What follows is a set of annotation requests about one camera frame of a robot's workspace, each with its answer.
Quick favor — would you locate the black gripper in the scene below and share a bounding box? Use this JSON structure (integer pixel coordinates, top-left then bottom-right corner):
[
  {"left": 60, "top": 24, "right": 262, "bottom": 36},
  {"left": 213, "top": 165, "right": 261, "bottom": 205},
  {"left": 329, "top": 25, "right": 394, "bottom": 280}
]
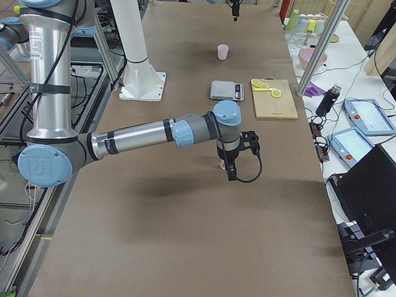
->
[
  {"left": 217, "top": 131, "right": 259, "bottom": 182},
  {"left": 227, "top": 0, "right": 241, "bottom": 21}
]

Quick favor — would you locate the glass sauce dispenser bottle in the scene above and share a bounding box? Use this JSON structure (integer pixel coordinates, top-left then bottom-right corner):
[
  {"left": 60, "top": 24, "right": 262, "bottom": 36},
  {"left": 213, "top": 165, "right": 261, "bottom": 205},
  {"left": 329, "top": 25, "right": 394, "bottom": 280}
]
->
[{"left": 218, "top": 159, "right": 226, "bottom": 170}]

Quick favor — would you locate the pink plastic cup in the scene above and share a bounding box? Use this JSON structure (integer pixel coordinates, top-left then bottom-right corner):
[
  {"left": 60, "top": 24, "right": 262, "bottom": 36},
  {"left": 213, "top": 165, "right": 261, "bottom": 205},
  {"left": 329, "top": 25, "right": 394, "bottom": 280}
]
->
[{"left": 217, "top": 44, "right": 229, "bottom": 61}]

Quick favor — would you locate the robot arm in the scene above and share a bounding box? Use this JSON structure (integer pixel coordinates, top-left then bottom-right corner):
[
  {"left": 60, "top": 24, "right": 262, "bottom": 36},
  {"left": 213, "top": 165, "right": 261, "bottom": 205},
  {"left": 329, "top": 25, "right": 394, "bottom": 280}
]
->
[
  {"left": 1, "top": 1, "right": 146, "bottom": 59},
  {"left": 17, "top": 1, "right": 260, "bottom": 187}
]

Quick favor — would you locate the silver kitchen scale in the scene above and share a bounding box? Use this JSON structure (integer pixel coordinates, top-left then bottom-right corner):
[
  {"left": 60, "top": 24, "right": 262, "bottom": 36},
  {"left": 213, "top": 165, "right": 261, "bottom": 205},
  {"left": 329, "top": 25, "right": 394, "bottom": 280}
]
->
[{"left": 210, "top": 80, "right": 244, "bottom": 101}]

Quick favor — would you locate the green cup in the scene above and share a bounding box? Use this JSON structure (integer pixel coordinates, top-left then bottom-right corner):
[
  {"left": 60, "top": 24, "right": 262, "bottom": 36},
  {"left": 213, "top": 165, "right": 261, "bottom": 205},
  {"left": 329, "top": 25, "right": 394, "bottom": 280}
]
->
[{"left": 285, "top": 9, "right": 299, "bottom": 32}]

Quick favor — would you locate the yellow cup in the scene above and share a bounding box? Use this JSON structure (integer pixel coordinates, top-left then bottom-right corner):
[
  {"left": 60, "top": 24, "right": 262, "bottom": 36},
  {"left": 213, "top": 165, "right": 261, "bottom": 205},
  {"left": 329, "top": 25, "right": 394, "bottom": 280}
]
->
[{"left": 306, "top": 19, "right": 316, "bottom": 33}]

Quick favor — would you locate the wooden cutting board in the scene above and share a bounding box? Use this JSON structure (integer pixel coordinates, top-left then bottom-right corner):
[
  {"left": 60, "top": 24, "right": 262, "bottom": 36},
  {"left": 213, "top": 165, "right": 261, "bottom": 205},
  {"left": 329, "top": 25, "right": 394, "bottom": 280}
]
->
[{"left": 251, "top": 79, "right": 298, "bottom": 119}]

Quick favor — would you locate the yellow plastic knife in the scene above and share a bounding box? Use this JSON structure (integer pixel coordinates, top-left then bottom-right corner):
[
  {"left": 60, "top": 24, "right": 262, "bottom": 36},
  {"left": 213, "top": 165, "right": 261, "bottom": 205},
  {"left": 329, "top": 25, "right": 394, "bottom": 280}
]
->
[{"left": 253, "top": 88, "right": 281, "bottom": 92}]

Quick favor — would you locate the lemon slice by knife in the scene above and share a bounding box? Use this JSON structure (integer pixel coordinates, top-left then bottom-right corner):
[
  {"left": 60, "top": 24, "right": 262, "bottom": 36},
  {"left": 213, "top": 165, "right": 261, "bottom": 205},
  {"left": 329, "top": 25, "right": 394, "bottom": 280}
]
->
[{"left": 270, "top": 89, "right": 282, "bottom": 98}]

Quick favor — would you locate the black power strip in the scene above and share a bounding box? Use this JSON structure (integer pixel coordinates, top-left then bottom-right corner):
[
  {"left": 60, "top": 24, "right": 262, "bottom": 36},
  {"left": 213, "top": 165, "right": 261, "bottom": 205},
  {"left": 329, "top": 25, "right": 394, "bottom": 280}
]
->
[{"left": 309, "top": 121, "right": 330, "bottom": 163}]

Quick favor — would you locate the purple cloth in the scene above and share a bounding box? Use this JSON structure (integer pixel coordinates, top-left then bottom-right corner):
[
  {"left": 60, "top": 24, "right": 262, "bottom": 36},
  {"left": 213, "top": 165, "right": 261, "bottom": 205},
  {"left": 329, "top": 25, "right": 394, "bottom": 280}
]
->
[{"left": 304, "top": 82, "right": 327, "bottom": 98}]

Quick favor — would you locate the pink bowl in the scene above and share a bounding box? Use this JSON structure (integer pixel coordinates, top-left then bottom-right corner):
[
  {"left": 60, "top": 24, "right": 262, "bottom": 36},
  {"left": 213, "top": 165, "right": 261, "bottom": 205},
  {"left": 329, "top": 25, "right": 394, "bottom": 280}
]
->
[{"left": 298, "top": 48, "right": 328, "bottom": 69}]

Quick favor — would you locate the black water bottle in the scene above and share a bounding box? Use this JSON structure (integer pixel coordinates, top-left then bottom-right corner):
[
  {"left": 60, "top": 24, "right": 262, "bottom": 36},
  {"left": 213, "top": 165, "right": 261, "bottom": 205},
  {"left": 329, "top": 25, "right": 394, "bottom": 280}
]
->
[{"left": 316, "top": 84, "right": 342, "bottom": 117}]

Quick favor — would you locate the near teach pendant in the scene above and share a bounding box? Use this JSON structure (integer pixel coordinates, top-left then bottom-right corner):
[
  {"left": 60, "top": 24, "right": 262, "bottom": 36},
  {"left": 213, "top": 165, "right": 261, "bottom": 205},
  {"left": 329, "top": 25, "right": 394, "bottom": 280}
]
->
[{"left": 327, "top": 127, "right": 374, "bottom": 168}]

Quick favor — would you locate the teach pendant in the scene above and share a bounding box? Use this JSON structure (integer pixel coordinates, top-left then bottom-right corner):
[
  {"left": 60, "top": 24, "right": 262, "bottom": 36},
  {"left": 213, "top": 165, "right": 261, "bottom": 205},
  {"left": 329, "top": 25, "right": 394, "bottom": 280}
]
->
[
  {"left": 344, "top": 99, "right": 395, "bottom": 136},
  {"left": 327, "top": 127, "right": 374, "bottom": 168}
]

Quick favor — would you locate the far teach pendant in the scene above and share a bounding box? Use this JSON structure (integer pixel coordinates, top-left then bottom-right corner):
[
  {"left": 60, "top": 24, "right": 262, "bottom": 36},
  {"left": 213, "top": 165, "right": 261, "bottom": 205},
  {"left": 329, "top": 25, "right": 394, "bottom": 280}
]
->
[{"left": 344, "top": 99, "right": 395, "bottom": 136}]

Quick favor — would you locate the black computer monitor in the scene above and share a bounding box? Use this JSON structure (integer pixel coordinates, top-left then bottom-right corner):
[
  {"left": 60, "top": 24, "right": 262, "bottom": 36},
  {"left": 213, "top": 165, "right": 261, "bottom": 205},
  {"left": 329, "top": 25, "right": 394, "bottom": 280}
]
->
[{"left": 326, "top": 144, "right": 396, "bottom": 267}]

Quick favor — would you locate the aluminium frame post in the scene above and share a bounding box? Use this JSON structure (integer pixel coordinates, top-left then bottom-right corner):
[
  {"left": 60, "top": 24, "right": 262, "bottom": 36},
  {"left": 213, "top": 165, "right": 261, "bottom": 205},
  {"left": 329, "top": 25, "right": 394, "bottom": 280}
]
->
[{"left": 296, "top": 0, "right": 350, "bottom": 97}]

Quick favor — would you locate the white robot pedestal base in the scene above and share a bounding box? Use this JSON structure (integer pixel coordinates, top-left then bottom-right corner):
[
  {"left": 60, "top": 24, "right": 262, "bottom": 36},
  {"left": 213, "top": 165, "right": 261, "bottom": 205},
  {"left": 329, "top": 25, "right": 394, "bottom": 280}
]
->
[{"left": 111, "top": 0, "right": 166, "bottom": 102}]

